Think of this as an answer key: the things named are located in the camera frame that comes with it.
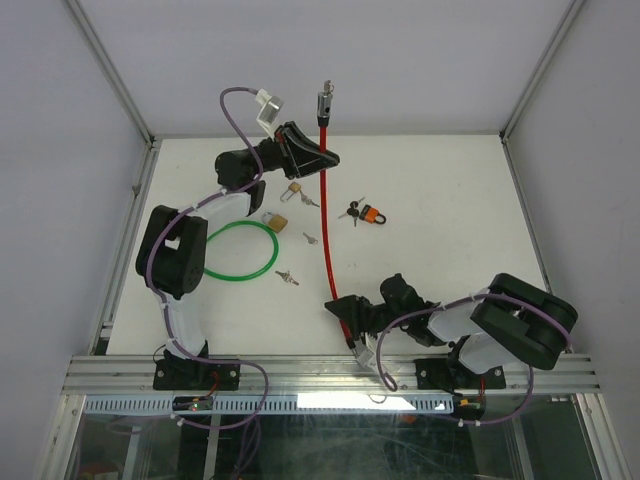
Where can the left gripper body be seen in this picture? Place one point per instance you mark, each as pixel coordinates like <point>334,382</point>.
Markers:
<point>271,156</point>

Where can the green cable lock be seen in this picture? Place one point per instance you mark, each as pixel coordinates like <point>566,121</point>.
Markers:
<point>253,275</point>

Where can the red cable lock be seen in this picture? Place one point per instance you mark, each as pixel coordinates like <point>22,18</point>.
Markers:
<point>324,102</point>

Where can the aluminium mounting rail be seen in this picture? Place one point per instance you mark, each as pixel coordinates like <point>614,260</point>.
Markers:
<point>133,374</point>

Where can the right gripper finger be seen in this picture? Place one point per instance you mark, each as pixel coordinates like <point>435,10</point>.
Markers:
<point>351,308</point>
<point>359,329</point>

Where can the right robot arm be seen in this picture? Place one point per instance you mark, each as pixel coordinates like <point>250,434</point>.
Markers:
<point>509,321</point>

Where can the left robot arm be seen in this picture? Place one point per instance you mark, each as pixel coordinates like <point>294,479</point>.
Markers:
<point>171,258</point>

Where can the orange black padlock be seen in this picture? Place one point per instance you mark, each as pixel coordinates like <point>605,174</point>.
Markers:
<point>372,215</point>

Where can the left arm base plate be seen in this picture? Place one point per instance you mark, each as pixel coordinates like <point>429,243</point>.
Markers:
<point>173,374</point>

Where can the small padlock silver keys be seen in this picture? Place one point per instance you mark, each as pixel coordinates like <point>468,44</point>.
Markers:
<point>308,200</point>

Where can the green cable lock keys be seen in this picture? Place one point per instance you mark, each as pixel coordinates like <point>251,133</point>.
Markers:
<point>287,277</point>

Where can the slotted cable duct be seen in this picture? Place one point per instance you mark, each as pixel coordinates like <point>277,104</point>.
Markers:
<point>306,403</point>

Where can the large brass padlock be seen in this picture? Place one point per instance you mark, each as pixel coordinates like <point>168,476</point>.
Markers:
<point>275,222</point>

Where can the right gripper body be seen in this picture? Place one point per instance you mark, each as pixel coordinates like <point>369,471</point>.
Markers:
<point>379,317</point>

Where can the black head keys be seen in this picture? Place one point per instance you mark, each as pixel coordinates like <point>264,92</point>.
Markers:
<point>353,210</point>

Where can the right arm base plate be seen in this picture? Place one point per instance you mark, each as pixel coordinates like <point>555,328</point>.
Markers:
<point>440,374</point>

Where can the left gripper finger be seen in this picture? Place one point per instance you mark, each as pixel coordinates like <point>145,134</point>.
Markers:
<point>301,167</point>
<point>295,143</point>

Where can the small brass padlock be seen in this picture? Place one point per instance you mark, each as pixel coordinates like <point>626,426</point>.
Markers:
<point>293,189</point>

